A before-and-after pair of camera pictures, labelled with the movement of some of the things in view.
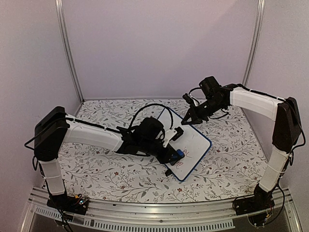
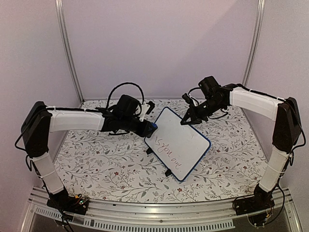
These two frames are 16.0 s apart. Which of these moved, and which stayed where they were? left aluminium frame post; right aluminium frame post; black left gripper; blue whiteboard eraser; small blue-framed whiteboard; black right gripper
Moved: black left gripper; blue whiteboard eraser
Stayed: left aluminium frame post; black right gripper; small blue-framed whiteboard; right aluminium frame post
